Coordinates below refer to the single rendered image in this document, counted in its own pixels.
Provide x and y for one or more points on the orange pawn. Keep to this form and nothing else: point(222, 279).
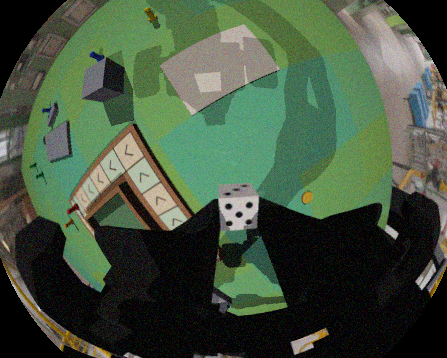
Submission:
point(71, 221)

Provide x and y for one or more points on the red game pawn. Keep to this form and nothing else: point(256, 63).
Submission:
point(75, 207)

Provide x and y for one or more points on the white die with black pips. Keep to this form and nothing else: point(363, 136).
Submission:
point(238, 206)

